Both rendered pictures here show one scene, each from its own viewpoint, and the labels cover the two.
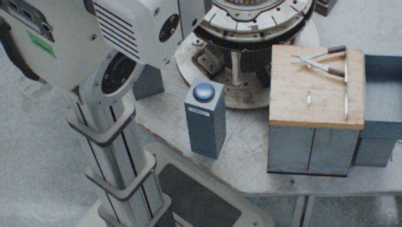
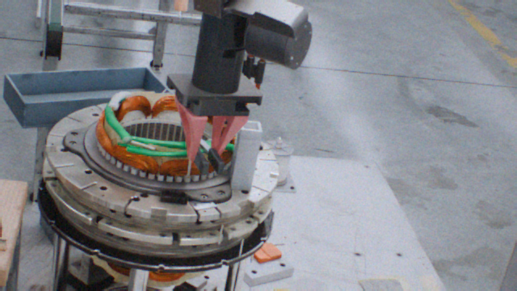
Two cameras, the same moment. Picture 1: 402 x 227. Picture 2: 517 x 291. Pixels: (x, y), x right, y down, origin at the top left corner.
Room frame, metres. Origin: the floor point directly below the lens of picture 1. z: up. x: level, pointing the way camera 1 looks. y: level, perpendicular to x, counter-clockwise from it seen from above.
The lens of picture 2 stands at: (0.81, -1.29, 1.73)
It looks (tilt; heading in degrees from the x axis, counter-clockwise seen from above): 27 degrees down; 71
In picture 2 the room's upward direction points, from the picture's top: 11 degrees clockwise
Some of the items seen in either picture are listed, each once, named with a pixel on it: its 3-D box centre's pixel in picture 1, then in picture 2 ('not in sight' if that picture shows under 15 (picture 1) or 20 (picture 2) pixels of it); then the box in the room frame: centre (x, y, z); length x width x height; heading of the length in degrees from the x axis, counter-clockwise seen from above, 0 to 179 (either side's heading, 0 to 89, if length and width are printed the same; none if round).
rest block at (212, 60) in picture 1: (210, 58); (93, 259); (1.02, -0.02, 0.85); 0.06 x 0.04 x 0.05; 36
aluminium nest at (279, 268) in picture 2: not in sight; (253, 256); (1.31, 0.07, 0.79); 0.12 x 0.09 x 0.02; 110
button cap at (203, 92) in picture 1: (203, 91); not in sight; (0.81, 0.00, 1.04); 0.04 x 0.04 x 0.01
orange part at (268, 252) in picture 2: not in sight; (260, 247); (1.33, 0.08, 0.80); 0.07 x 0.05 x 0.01; 110
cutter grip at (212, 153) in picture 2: not in sight; (216, 161); (1.11, -0.27, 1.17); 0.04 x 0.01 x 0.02; 96
